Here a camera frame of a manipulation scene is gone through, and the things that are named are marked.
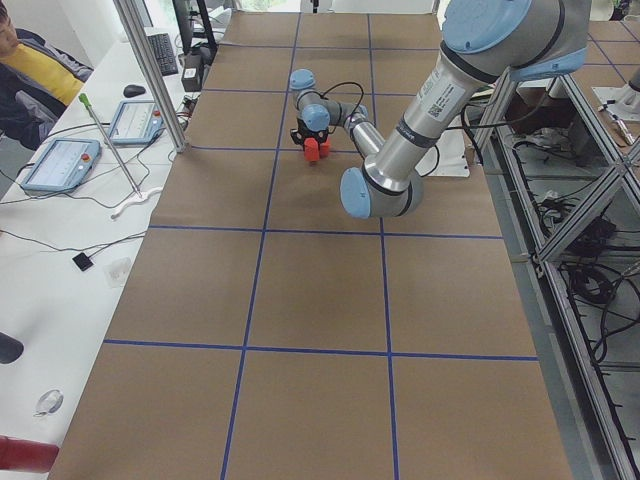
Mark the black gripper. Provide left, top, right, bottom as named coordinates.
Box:
left=291, top=118, right=329, bottom=146

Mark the red block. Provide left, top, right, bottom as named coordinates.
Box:
left=303, top=138, right=321, bottom=164

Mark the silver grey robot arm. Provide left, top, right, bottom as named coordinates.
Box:
left=289, top=69, right=384, bottom=163

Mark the black power adapter box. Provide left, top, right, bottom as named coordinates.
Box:
left=181, top=53, right=204, bottom=93

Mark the blue teach pendant far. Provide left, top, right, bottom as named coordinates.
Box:
left=108, top=100, right=164, bottom=147

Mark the blue teach pendant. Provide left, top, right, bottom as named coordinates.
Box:
left=20, top=138, right=102, bottom=193
left=108, top=100, right=164, bottom=147

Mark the black keyboard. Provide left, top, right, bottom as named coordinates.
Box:
left=147, top=33, right=179, bottom=76

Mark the black computer mouse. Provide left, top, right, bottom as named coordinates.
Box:
left=123, top=84, right=146, bottom=98

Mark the metal rod green tip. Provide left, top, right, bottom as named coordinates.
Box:
left=78, top=93, right=142, bottom=197

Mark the blue teach pendant near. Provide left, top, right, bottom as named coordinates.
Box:
left=20, top=138, right=102, bottom=193

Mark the small black square device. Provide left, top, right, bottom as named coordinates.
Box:
left=72, top=252, right=94, bottom=272

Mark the seated person yellow shirt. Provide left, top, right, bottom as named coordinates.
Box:
left=1, top=6, right=93, bottom=150

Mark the red cylinder object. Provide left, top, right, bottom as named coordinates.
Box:
left=1, top=435, right=59, bottom=473

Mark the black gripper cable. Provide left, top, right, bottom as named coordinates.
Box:
left=319, top=82, right=366, bottom=121

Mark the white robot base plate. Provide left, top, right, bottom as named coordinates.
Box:
left=424, top=130, right=470, bottom=178

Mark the aluminium frame post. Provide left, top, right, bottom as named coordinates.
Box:
left=113, top=0, right=186, bottom=153

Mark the aluminium truss frame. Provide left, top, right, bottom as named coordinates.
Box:
left=476, top=61, right=639, bottom=479

